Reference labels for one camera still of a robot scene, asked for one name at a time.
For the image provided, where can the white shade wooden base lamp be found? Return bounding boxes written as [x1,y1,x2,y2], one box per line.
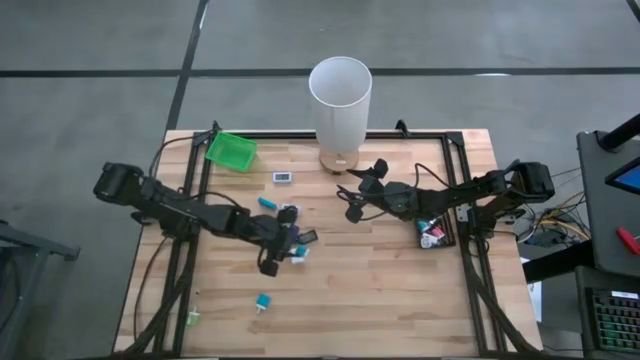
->
[308,55,374,176]

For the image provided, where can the white paper sheet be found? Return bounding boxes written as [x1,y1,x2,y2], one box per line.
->
[519,257,544,324]

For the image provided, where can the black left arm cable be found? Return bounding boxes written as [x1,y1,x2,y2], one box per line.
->
[148,130,217,179]

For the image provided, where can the black equipment cart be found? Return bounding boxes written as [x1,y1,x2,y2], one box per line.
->
[522,112,640,360]

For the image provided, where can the backlit keyboard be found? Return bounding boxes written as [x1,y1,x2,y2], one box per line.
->
[589,289,640,354]

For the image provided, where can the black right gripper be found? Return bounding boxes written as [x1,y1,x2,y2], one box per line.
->
[335,159,419,224]

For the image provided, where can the red handled tool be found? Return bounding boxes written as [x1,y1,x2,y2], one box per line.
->
[615,227,640,256]

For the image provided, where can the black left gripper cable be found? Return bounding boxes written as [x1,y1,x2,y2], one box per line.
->
[189,191,251,216]

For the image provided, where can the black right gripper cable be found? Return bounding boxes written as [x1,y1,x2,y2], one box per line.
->
[412,162,456,191]

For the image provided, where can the brown cable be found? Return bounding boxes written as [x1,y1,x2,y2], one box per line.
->
[132,237,169,341]

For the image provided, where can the black plastic basket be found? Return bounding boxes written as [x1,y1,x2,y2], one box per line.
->
[415,214,456,250]

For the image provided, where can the grey metal stand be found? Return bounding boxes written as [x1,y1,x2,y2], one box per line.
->
[0,219,81,360]

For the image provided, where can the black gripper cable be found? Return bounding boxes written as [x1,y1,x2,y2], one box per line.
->
[412,162,456,191]
[189,191,251,216]

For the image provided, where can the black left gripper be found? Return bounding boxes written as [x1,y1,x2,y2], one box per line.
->
[247,207,300,276]

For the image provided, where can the yellow cable bundle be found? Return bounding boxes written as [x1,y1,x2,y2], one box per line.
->
[519,209,594,249]

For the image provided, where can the black aluminium table frame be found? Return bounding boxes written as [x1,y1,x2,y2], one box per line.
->
[117,128,539,359]

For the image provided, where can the blue screen tablet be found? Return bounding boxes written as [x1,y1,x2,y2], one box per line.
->
[604,157,640,196]

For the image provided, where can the green plastic basket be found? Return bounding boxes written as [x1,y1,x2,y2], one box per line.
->
[204,130,259,174]

